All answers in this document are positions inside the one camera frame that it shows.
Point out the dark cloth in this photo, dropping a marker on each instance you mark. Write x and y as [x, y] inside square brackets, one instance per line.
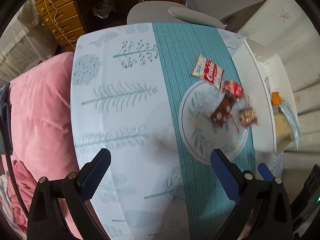
[4, 110]

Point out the wooden desk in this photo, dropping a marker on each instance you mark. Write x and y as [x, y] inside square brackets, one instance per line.
[62, 17]

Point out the white plastic bin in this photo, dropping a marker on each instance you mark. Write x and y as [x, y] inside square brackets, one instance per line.
[260, 92]

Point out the white leaf print plate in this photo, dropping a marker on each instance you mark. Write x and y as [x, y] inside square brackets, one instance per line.
[200, 135]

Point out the brown snack packet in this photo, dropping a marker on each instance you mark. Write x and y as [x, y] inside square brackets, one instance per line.
[247, 116]

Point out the white leaf print bedsheet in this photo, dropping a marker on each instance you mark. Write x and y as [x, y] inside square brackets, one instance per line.
[295, 42]

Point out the red and white snack packet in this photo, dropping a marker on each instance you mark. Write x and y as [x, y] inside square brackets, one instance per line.
[208, 71]

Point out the pink blanket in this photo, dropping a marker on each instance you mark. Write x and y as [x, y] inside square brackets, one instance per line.
[37, 105]

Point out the leaf print tablecloth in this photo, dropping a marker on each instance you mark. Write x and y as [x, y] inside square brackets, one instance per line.
[125, 130]

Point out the sheer white curtain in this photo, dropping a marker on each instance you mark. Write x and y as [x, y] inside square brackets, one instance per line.
[20, 45]

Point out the white trash bag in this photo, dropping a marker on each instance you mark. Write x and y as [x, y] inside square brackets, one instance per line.
[103, 10]

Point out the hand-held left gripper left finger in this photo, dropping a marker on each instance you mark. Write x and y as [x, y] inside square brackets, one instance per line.
[96, 177]

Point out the dark brown flower print packet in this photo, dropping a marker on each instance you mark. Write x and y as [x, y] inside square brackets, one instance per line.
[222, 112]

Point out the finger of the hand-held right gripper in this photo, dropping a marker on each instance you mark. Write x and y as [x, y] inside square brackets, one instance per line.
[264, 171]

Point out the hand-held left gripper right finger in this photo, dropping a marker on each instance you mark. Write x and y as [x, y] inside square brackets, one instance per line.
[226, 180]

